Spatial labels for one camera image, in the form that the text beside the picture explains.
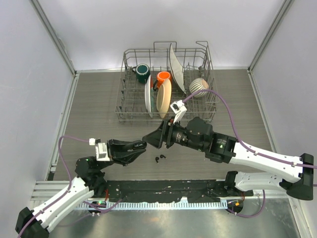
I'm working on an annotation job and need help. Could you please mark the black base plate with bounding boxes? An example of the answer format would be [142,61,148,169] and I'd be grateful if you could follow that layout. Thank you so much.
[95,179,254,203]

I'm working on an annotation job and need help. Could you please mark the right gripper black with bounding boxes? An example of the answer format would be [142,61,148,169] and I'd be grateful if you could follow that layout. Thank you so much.
[143,116,205,152]

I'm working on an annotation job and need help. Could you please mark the black oblong charging case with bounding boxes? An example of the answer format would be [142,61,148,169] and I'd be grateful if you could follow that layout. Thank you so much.
[132,140,147,150]

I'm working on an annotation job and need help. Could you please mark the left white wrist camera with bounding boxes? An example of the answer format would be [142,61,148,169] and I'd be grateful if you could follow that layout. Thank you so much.
[89,138,110,162]

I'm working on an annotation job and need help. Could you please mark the orange mug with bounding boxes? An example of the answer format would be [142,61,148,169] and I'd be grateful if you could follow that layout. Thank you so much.
[153,71,172,91]

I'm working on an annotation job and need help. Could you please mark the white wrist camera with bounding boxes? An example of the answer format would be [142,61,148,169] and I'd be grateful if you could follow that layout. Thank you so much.
[170,100,187,123]
[89,138,110,162]

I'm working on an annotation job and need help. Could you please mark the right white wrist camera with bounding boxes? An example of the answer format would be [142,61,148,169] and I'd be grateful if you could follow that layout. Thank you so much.
[170,100,187,123]

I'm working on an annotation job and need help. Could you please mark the white green plate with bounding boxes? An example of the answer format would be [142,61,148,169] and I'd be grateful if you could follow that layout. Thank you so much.
[145,75,154,118]

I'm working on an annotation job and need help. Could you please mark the striped round bowl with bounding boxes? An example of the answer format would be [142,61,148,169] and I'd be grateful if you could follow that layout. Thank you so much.
[189,78,209,98]

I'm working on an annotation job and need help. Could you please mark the beige bowl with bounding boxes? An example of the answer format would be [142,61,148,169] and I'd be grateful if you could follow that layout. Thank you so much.
[157,79,172,119]

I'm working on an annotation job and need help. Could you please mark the white slotted cable duct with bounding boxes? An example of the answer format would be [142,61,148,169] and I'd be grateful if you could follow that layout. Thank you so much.
[43,201,228,211]

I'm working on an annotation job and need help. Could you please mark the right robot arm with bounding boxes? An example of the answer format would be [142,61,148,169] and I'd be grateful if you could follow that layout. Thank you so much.
[143,117,314,201]

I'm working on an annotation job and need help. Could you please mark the grey wire dish rack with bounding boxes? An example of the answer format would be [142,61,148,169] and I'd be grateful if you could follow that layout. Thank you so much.
[115,41,216,122]

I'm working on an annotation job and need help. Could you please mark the white upright plate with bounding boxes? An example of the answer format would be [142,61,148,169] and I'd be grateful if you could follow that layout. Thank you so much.
[169,44,186,94]

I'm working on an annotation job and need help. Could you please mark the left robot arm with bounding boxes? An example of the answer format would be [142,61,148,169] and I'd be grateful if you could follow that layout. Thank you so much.
[15,138,147,238]

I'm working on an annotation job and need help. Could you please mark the dark green mug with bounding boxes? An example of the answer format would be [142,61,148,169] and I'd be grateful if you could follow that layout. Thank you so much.
[132,63,151,84]

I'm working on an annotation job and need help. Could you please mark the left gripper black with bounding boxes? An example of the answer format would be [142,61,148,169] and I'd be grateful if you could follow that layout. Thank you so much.
[98,138,146,171]

